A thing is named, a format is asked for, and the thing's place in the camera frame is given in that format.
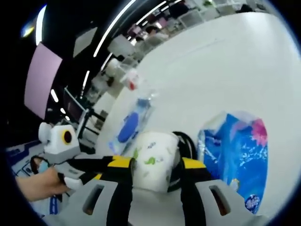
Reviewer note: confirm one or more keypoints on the person's left hand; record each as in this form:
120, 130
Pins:
40, 184

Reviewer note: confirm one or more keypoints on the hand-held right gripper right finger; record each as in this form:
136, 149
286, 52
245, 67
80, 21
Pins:
190, 195

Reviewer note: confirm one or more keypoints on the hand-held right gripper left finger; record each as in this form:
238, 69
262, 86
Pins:
122, 188

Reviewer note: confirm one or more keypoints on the clear plastic water bottle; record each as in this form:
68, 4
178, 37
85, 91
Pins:
138, 84

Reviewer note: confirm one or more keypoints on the blue tissue packet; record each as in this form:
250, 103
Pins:
235, 160

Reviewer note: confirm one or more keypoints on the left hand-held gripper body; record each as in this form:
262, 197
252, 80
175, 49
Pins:
57, 146

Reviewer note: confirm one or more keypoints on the wet wipes packet blue lid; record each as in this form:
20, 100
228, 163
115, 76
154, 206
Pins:
130, 124

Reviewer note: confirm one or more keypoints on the large pink wall screen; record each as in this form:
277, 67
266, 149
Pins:
42, 80

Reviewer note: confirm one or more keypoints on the white paper cup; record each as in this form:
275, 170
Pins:
155, 160

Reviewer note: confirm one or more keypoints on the monitor on black stand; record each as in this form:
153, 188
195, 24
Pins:
75, 108

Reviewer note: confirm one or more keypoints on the white table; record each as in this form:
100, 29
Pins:
211, 70

